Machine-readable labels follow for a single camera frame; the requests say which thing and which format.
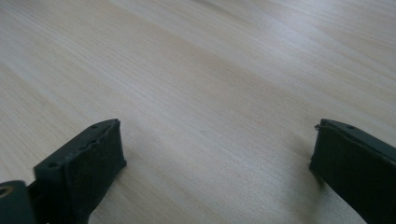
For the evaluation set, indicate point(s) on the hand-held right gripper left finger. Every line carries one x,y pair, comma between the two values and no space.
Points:
84,168

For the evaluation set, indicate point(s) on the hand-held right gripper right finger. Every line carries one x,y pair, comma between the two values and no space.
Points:
355,168

